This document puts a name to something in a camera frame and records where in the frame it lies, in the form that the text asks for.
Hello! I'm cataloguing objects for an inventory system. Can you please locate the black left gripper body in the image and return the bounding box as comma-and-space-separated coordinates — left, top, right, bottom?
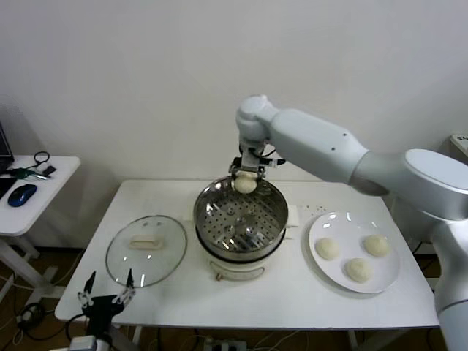
83, 295, 126, 340

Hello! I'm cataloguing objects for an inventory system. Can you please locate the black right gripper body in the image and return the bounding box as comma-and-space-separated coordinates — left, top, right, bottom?
239, 137, 271, 164

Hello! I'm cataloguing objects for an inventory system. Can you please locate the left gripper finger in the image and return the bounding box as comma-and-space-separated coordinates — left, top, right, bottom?
77, 270, 97, 307
111, 268, 135, 304

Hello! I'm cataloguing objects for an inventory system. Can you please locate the white steamed baozi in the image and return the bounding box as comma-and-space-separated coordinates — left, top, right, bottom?
233, 173, 257, 194
344, 257, 374, 284
314, 237, 340, 261
362, 234, 390, 257

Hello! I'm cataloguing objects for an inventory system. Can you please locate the round glass pot lid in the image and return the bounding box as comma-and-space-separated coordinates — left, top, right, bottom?
105, 215, 188, 289

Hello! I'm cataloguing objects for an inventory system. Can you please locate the stainless steel steamer basket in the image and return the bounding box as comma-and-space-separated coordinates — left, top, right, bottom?
181, 175, 300, 263

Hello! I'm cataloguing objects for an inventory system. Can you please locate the cream electric cooker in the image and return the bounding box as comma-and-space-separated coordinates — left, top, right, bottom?
195, 219, 295, 282

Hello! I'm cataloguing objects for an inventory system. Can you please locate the white round plate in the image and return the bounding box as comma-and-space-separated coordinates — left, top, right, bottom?
307, 211, 401, 294

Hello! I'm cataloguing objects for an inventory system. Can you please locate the white side table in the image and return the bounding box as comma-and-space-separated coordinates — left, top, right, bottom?
0, 156, 81, 306

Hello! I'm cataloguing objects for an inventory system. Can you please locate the white power strip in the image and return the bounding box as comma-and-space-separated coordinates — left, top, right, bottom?
204, 338, 250, 351

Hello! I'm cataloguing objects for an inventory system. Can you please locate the blue computer mouse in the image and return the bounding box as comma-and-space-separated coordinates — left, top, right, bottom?
7, 184, 38, 208

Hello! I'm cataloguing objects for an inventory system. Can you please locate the black laptop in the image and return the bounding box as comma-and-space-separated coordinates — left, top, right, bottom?
0, 123, 18, 201

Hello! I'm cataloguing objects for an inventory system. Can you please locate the white cabinet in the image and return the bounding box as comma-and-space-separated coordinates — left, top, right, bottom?
450, 133, 468, 156

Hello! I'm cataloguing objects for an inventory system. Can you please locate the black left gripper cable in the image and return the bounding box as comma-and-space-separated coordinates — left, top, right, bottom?
67, 311, 91, 347

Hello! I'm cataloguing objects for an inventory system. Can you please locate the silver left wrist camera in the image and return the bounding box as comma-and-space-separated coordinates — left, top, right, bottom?
69, 336, 99, 351

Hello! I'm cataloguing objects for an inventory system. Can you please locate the black floor cable coil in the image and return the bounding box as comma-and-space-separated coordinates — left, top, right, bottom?
16, 302, 48, 332

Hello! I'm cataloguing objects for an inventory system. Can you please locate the green handled tool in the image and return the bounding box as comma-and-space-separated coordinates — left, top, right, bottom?
6, 167, 39, 181

